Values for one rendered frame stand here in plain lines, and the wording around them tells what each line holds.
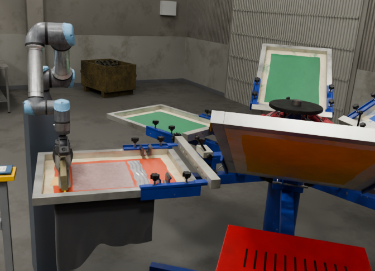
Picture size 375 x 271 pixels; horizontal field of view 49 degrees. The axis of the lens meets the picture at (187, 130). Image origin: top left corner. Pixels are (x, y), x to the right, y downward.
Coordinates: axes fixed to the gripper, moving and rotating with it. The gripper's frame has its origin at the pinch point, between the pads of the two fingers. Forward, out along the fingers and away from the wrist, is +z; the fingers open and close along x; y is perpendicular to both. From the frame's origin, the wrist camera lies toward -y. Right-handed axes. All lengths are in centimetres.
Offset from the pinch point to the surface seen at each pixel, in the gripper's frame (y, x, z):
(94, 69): 625, -65, 30
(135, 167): 6.1, -38.4, 3.4
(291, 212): -51, -103, 7
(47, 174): 6.1, 8.0, 4.8
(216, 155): -1, -83, -5
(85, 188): -13.5, -10.1, 5.1
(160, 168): 5, -53, 4
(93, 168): 10.8, -16.0, 4.3
